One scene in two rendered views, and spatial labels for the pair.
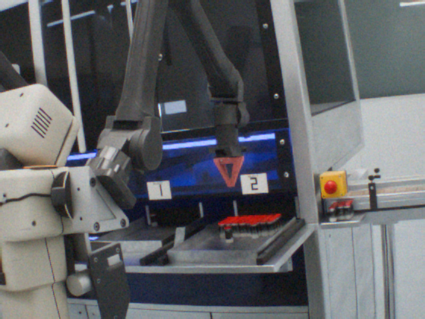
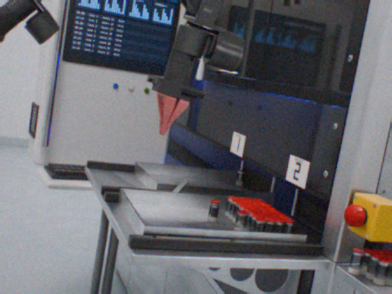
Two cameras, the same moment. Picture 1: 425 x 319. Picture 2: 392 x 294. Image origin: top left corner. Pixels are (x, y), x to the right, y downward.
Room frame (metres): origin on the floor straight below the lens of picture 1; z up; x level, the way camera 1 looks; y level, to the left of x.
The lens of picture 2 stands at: (0.89, -0.74, 1.20)
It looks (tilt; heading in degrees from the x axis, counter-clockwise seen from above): 8 degrees down; 45
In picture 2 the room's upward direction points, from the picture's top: 9 degrees clockwise
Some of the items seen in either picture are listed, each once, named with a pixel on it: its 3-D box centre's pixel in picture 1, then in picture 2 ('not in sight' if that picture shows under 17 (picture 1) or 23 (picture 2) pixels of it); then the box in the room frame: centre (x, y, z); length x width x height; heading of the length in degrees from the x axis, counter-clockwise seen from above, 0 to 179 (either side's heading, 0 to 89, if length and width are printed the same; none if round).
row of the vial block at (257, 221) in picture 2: (247, 228); (244, 217); (1.75, -0.07, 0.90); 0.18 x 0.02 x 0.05; 65
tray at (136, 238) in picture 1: (152, 232); (201, 182); (1.91, 0.23, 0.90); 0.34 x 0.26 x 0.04; 155
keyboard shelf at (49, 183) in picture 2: not in sight; (103, 178); (1.89, 0.67, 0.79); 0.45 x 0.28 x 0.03; 164
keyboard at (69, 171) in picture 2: not in sight; (107, 173); (1.88, 0.65, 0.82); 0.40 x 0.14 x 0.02; 164
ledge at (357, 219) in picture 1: (344, 219); (385, 283); (1.81, -0.38, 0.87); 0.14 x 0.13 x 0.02; 155
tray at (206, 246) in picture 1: (235, 239); (206, 218); (1.67, -0.03, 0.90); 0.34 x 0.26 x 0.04; 155
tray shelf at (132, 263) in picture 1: (190, 245); (197, 207); (1.78, 0.11, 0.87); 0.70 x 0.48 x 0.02; 65
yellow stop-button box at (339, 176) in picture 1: (334, 184); (376, 217); (1.78, -0.35, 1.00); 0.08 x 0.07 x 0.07; 155
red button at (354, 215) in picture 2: (331, 187); (356, 215); (1.73, -0.33, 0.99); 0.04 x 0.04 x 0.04; 65
